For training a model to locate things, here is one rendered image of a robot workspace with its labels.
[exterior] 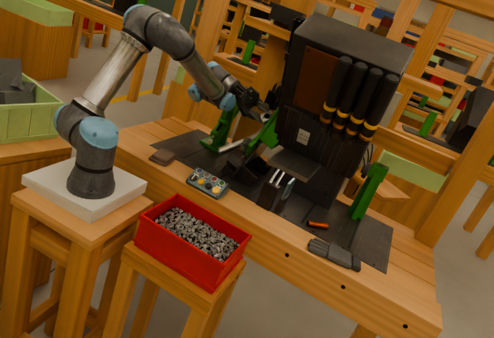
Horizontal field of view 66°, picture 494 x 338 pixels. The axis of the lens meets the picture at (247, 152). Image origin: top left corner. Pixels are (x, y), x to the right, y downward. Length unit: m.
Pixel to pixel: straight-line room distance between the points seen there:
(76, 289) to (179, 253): 0.35
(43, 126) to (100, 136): 0.63
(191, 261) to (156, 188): 0.48
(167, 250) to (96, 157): 0.36
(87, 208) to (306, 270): 0.77
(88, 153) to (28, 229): 0.33
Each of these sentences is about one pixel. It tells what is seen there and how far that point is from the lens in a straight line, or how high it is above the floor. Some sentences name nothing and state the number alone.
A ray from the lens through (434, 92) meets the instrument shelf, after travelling 1.69.
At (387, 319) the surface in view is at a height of 0.83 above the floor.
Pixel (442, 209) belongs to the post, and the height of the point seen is 1.07.
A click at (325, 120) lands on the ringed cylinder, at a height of 1.34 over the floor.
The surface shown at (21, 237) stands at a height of 0.71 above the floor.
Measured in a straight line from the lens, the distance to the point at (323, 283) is 1.45.
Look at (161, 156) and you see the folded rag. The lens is 1.61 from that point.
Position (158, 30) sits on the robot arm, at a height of 1.43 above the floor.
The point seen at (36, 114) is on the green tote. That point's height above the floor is 0.91.
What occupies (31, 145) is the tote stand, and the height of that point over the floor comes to 0.79.
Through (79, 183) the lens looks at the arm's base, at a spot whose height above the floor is 0.94.
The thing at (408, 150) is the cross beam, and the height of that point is 1.23.
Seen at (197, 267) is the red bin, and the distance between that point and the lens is 1.21.
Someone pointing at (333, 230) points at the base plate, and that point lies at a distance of 1.62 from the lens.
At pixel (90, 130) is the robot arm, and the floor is 1.11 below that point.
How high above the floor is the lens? 1.63
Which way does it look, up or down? 22 degrees down
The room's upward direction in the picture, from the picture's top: 20 degrees clockwise
